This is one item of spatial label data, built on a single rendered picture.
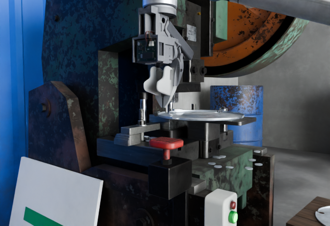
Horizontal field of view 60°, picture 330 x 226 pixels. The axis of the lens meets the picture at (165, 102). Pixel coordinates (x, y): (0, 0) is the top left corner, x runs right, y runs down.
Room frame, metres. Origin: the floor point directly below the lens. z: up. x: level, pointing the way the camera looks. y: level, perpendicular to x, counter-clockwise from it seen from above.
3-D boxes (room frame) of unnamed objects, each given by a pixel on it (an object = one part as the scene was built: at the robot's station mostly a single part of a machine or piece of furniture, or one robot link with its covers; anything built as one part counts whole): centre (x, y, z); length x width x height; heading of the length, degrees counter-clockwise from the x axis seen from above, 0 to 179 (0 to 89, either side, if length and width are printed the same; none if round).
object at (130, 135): (0.92, 0.08, 0.76); 0.17 x 0.06 x 0.10; 143
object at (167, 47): (0.63, 0.02, 0.99); 0.09 x 0.08 x 0.12; 143
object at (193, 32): (1.03, -0.05, 1.04); 0.17 x 0.15 x 0.30; 53
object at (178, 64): (0.63, -0.02, 0.93); 0.05 x 0.02 x 0.09; 53
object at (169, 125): (1.05, -0.02, 0.76); 0.15 x 0.09 x 0.05; 143
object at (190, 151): (1.05, -0.02, 0.68); 0.45 x 0.30 x 0.06; 143
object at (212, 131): (0.95, -0.16, 0.72); 0.25 x 0.14 x 0.14; 53
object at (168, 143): (0.65, 0.00, 0.72); 0.07 x 0.06 x 0.08; 53
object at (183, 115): (0.97, -0.12, 0.78); 0.29 x 0.29 x 0.01
